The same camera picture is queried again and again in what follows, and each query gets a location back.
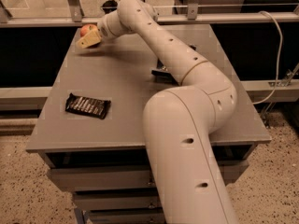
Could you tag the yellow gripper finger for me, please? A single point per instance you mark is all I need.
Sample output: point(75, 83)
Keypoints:
point(88, 38)

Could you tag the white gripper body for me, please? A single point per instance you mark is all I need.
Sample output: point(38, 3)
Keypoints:
point(102, 27)

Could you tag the red apple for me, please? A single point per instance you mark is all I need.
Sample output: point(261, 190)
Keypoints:
point(88, 29)

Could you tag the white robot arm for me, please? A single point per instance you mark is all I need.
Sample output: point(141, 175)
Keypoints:
point(178, 121)

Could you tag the black object behind railing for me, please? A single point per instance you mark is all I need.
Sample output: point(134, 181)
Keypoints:
point(109, 6)

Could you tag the metal railing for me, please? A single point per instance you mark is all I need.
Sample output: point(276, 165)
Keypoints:
point(61, 13)

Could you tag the blue chip bag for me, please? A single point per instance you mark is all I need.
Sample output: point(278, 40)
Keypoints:
point(162, 70)

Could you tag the black candy bar wrapper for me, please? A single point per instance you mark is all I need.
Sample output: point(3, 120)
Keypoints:
point(86, 106)

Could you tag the grey drawer cabinet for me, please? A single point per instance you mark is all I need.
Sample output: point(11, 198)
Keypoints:
point(133, 149)

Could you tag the top grey drawer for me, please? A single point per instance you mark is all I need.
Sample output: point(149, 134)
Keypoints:
point(105, 176)

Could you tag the grey drawer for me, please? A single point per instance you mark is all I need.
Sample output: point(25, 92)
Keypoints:
point(105, 176)
point(117, 199)
point(128, 216)

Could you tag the middle grey drawer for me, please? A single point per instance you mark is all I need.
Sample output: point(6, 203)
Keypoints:
point(117, 199)

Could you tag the bottom grey drawer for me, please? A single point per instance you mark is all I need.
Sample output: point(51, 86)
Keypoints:
point(128, 216)

